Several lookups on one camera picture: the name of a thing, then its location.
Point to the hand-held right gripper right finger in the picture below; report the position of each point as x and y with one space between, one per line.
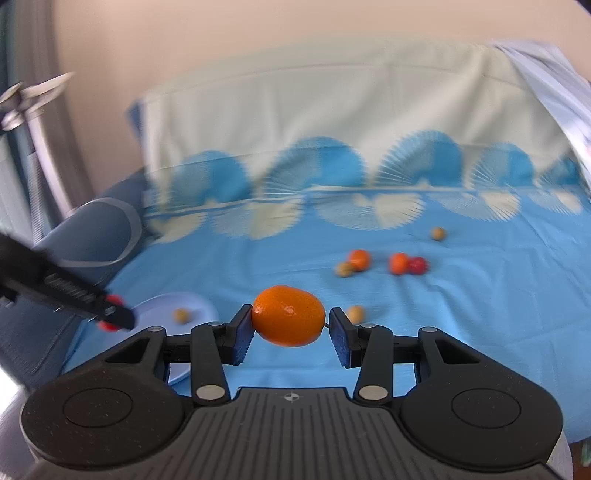
339 339

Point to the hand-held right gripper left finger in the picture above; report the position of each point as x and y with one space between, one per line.
242 334

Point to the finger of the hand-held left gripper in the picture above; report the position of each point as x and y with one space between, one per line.
83 295

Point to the red cherry tomato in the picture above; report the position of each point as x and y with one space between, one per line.
419 266
111 301

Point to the oblong orange kumquat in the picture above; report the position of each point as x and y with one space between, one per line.
288 318

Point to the tan longan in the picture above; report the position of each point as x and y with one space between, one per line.
355 314
181 315
344 269
437 233

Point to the light blue plate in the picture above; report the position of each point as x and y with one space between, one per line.
154 314

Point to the round orange kumquat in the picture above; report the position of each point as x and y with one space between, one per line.
398 263
359 260

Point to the blue sofa armrest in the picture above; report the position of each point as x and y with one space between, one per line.
87 235

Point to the blue fan-print bed sheet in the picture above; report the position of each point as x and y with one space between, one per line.
415 318

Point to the garment steamer stand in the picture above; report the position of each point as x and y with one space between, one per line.
32 97

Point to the pale blue striped cloth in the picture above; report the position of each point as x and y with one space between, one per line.
554 92

